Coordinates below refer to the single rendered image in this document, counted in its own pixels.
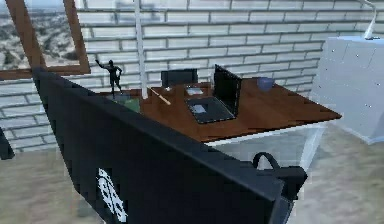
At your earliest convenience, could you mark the white chest of drawers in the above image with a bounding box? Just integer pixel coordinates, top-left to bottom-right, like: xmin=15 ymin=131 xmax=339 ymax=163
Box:
xmin=309 ymin=35 xmax=384 ymax=146

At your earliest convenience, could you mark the tan pencil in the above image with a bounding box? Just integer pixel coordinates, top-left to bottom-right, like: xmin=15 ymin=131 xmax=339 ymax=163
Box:
xmin=147 ymin=86 xmax=172 ymax=106

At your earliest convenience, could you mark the grey flat phone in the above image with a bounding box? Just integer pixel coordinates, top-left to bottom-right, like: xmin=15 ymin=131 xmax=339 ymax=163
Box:
xmin=185 ymin=86 xmax=205 ymax=97

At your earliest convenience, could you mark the brown desk with white legs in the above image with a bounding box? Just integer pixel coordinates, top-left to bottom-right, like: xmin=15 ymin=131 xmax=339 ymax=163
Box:
xmin=99 ymin=77 xmax=343 ymax=172

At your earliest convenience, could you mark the black slanted shape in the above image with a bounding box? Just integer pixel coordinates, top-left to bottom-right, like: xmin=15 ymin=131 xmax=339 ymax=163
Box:
xmin=0 ymin=127 xmax=16 ymax=161

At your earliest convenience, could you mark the black open laptop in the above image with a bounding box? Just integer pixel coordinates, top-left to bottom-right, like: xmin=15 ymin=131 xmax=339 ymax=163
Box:
xmin=184 ymin=64 xmax=244 ymax=125

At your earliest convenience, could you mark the black chair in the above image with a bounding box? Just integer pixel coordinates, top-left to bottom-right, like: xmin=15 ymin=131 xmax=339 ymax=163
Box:
xmin=160 ymin=68 xmax=200 ymax=89

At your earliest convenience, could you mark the black human figure statue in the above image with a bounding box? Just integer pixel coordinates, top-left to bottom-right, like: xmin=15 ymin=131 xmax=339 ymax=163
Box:
xmin=94 ymin=59 xmax=124 ymax=100

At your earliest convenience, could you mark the blue bowl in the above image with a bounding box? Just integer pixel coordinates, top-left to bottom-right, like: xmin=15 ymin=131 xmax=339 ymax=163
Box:
xmin=256 ymin=76 xmax=276 ymax=93

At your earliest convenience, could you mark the brown framed window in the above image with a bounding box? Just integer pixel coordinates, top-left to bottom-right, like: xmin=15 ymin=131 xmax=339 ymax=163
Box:
xmin=0 ymin=0 xmax=92 ymax=81

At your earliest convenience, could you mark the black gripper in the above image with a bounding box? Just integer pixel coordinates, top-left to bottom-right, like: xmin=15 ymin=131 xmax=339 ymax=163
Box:
xmin=252 ymin=151 xmax=309 ymax=202

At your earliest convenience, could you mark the white lamp pole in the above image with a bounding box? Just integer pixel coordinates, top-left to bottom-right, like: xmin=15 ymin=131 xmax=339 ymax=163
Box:
xmin=133 ymin=0 xmax=149 ymax=100

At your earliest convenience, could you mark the white desk lamp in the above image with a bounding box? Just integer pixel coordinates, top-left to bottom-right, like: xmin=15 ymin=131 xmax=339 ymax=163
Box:
xmin=357 ymin=0 xmax=381 ymax=41

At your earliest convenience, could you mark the green flat book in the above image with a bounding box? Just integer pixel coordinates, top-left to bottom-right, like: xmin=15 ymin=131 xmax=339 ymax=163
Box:
xmin=123 ymin=97 xmax=142 ymax=114

